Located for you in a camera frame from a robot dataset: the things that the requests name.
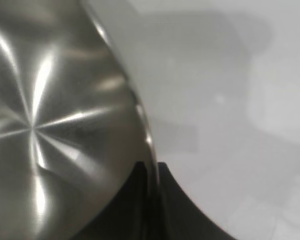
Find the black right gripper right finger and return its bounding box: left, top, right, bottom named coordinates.
left=157, top=161, right=238, bottom=240

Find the stainless steel mixing bowl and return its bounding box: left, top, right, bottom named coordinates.
left=0, top=0, right=163, bottom=240

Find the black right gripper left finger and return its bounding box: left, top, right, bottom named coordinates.
left=71, top=161, right=164, bottom=240

